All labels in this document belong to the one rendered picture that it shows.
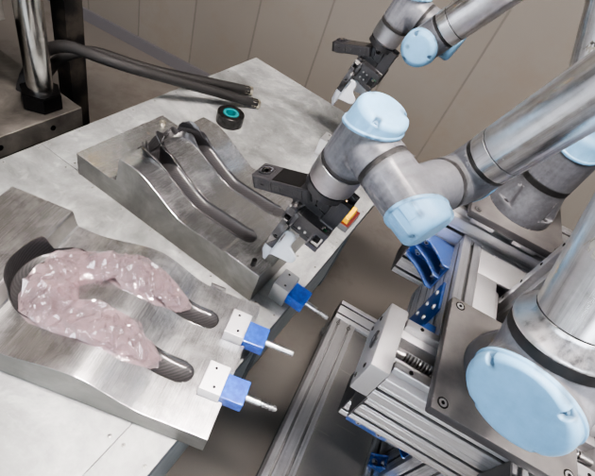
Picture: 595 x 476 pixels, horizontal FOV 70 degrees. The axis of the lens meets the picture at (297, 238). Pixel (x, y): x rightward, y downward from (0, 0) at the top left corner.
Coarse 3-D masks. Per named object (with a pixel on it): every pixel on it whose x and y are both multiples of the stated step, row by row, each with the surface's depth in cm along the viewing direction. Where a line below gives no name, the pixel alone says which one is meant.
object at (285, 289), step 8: (288, 272) 91; (280, 280) 88; (288, 280) 89; (296, 280) 90; (272, 288) 89; (280, 288) 88; (288, 288) 88; (296, 288) 90; (304, 288) 91; (272, 296) 90; (280, 296) 89; (288, 296) 88; (296, 296) 89; (304, 296) 89; (280, 304) 91; (288, 304) 90; (296, 304) 89; (304, 304) 88; (312, 304) 90; (320, 312) 89
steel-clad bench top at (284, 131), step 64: (256, 64) 157; (128, 128) 113; (256, 128) 131; (320, 128) 142; (0, 192) 89; (64, 192) 94; (320, 256) 104; (256, 320) 87; (0, 384) 66; (0, 448) 61; (64, 448) 63; (128, 448) 66
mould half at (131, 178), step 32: (160, 128) 108; (96, 160) 94; (128, 160) 87; (192, 160) 94; (224, 160) 100; (128, 192) 91; (160, 192) 87; (224, 192) 96; (160, 224) 92; (192, 224) 87; (256, 224) 92; (192, 256) 92; (224, 256) 86; (256, 256) 86; (256, 288) 87
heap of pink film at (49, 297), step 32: (64, 256) 73; (96, 256) 74; (128, 256) 75; (32, 288) 68; (64, 288) 69; (128, 288) 72; (160, 288) 73; (32, 320) 66; (64, 320) 65; (96, 320) 65; (128, 320) 68; (128, 352) 66
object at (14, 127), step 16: (0, 64) 117; (16, 64) 119; (0, 80) 113; (16, 80) 115; (0, 96) 109; (16, 96) 111; (64, 96) 116; (0, 112) 105; (16, 112) 107; (32, 112) 109; (64, 112) 112; (80, 112) 116; (0, 128) 102; (16, 128) 103; (32, 128) 106; (48, 128) 110; (64, 128) 115; (0, 144) 102; (16, 144) 105; (32, 144) 109
